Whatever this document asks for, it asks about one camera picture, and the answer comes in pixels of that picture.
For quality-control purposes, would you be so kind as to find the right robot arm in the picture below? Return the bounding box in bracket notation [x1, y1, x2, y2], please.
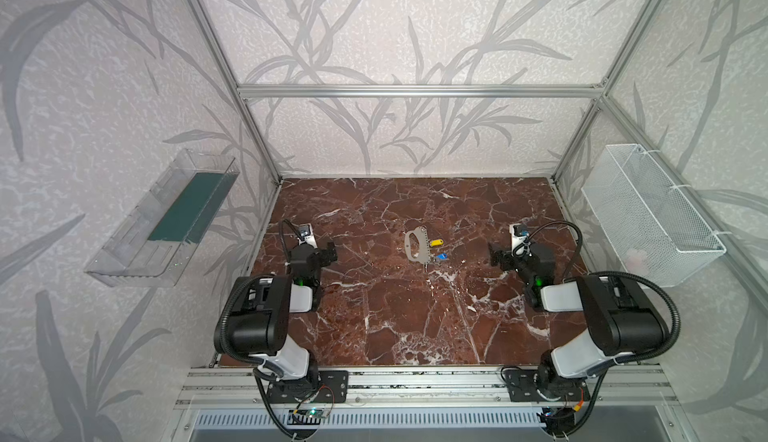
[489, 243, 681, 391]

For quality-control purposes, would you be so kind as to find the pink object in basket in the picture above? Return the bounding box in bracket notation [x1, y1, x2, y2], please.
[623, 249, 648, 272]

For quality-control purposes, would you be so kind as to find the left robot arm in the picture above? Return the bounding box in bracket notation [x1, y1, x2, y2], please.
[214, 242, 338, 391]

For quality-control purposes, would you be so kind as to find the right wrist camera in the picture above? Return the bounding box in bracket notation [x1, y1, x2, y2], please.
[509, 223, 529, 252]

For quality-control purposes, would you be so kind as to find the clear plastic wall bin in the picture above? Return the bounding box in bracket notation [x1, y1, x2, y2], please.
[85, 149, 240, 288]

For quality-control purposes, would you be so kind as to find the green felt pad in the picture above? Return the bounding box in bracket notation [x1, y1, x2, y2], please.
[148, 172, 238, 244]

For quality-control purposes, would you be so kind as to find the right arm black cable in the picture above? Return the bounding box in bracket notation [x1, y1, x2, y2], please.
[521, 219, 682, 365]

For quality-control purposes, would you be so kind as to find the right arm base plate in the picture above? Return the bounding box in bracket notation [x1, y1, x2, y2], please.
[500, 366, 591, 404]

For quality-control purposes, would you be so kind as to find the small circuit board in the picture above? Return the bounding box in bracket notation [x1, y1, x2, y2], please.
[290, 407, 332, 425]

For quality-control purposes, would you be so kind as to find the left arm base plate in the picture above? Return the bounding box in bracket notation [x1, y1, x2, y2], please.
[267, 370, 349, 404]

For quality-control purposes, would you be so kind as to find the white wire mesh basket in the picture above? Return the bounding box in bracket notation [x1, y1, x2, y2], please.
[582, 144, 727, 288]

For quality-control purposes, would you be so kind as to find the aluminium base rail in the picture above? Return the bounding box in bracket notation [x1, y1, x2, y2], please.
[174, 365, 680, 410]

